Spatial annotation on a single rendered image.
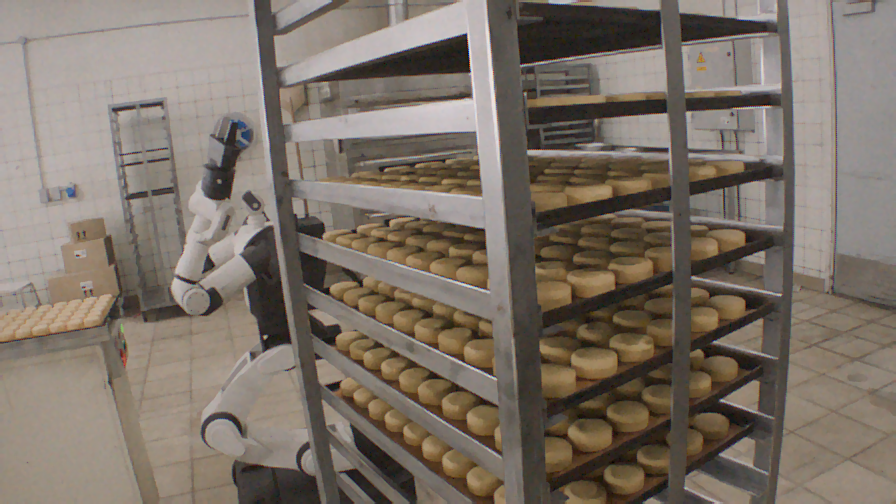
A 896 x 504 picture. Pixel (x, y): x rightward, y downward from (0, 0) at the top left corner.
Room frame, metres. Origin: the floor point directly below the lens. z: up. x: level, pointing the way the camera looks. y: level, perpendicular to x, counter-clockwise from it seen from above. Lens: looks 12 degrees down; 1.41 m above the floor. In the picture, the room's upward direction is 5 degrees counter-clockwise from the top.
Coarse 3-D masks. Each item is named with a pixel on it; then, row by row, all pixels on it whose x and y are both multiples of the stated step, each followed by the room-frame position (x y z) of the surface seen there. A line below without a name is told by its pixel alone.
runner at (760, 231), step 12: (624, 216) 0.99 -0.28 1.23; (636, 216) 0.97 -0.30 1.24; (648, 216) 0.95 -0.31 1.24; (660, 216) 0.93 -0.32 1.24; (696, 216) 0.87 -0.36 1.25; (720, 228) 0.84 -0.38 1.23; (732, 228) 0.82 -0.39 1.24; (744, 228) 0.80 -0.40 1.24; (756, 228) 0.79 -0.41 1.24; (768, 228) 0.77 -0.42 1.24; (780, 228) 0.76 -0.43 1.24; (756, 240) 0.79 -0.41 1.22; (780, 240) 0.76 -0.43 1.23
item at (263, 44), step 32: (256, 0) 1.04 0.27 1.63; (256, 32) 1.04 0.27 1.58; (256, 64) 1.05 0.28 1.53; (288, 192) 1.05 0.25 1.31; (288, 224) 1.05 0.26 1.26; (288, 256) 1.04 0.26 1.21; (288, 288) 1.04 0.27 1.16; (288, 320) 1.06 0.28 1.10; (320, 416) 1.05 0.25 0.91; (320, 448) 1.04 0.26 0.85; (320, 480) 1.04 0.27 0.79
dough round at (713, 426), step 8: (704, 416) 0.80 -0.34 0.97; (712, 416) 0.79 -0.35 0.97; (720, 416) 0.79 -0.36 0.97; (696, 424) 0.78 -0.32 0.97; (704, 424) 0.77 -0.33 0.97; (712, 424) 0.77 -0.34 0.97; (720, 424) 0.77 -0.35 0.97; (728, 424) 0.77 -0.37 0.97; (704, 432) 0.76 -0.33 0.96; (712, 432) 0.76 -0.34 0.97; (720, 432) 0.76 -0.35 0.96
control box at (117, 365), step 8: (120, 320) 2.07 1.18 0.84; (112, 328) 1.97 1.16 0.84; (120, 328) 2.04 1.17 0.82; (112, 336) 1.88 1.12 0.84; (104, 344) 1.86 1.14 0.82; (112, 344) 1.87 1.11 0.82; (120, 344) 1.97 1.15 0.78; (112, 352) 1.87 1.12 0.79; (128, 352) 2.09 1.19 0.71; (112, 360) 1.86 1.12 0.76; (120, 360) 1.91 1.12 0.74; (112, 368) 1.86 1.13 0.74; (120, 368) 1.88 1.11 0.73; (120, 376) 1.87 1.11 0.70
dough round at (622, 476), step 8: (616, 464) 0.70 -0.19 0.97; (624, 464) 0.70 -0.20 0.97; (632, 464) 0.70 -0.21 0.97; (608, 472) 0.69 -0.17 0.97; (616, 472) 0.69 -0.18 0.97; (624, 472) 0.68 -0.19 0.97; (632, 472) 0.68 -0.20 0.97; (640, 472) 0.68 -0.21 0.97; (608, 480) 0.67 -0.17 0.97; (616, 480) 0.67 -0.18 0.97; (624, 480) 0.67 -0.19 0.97; (632, 480) 0.66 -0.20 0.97; (640, 480) 0.67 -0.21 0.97; (608, 488) 0.67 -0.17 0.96; (616, 488) 0.67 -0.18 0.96; (624, 488) 0.66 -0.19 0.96; (632, 488) 0.66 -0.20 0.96; (640, 488) 0.67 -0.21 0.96
